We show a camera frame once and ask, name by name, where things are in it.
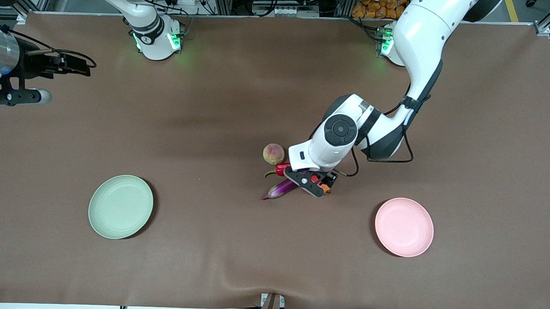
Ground pale green plate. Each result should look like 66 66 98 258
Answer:
87 174 155 241

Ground peach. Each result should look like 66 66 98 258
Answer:
262 143 285 166

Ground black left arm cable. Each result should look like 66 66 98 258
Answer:
345 91 417 179

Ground grey table edge bracket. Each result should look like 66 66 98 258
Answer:
260 293 286 309

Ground pink plate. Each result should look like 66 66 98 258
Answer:
374 197 435 258

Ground purple eggplant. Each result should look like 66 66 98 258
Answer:
261 178 300 202

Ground red chili pepper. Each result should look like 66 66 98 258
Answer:
264 161 292 179

